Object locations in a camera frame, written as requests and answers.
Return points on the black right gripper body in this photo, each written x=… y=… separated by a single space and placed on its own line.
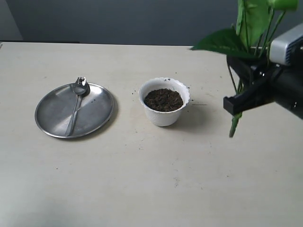
x=280 y=84

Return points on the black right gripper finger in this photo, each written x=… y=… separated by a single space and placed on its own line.
x=248 y=70
x=248 y=97

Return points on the artificial red flower stem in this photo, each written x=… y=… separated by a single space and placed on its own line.
x=250 y=38

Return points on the white plastic flower pot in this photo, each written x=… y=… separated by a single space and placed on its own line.
x=163 y=119

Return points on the steel spork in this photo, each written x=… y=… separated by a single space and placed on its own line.
x=79 y=88

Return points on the dark brown potting soil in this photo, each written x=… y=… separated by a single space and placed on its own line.
x=163 y=100

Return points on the round steel plate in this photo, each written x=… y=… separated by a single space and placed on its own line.
x=53 y=113

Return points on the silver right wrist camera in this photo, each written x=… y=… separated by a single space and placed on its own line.
x=281 y=47

